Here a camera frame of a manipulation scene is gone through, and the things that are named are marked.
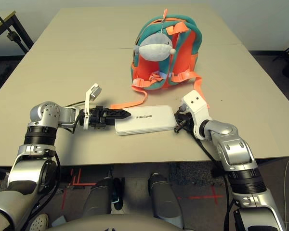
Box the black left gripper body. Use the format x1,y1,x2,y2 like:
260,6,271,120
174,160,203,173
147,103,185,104
86,105,109,129

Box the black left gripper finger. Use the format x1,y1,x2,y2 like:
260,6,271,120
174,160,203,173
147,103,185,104
105,108,132,120
100,117,116,126

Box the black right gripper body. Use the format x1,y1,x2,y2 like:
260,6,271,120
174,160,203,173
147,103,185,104
177,105,196,132

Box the white pencil case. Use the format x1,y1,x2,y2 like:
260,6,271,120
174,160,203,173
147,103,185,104
114,104,178,136

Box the teal and orange backpack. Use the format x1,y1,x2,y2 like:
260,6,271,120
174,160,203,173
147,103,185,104
110,8,210,110

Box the dark grey floor mat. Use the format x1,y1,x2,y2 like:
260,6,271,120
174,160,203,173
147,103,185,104
170,163,228,186

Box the red floor tape lines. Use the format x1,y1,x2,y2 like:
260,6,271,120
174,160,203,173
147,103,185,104
61,167,97,209

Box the grey robot right leg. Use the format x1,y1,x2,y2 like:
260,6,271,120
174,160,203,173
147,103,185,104
147,172,184,228

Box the red floor tape cross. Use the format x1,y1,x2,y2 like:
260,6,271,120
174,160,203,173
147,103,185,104
189,186,224,205

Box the grey robot torso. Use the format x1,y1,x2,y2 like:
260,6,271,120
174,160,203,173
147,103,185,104
44,214,188,231

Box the grey flat floor piece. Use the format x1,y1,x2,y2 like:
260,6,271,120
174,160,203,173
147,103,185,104
50,215,68,228

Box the white perforated shoe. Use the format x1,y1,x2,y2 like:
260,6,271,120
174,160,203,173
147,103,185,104
28,213,50,231

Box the black slanted pole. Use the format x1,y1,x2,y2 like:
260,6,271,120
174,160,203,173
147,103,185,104
0,3,29,52

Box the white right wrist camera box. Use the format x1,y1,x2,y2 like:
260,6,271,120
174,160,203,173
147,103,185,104
182,90,212,140

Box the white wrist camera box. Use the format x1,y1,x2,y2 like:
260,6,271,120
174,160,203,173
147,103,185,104
83,83,103,130
182,90,212,140

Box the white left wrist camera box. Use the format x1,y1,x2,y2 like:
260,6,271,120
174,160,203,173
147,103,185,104
83,83,103,130

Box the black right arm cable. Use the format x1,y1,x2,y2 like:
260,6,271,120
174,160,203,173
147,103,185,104
195,137,234,231

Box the grey plush dolphin keychain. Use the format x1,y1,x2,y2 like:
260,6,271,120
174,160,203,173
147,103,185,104
133,33,176,61

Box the black frame side table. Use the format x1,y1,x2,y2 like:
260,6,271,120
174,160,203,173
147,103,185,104
0,10,34,53

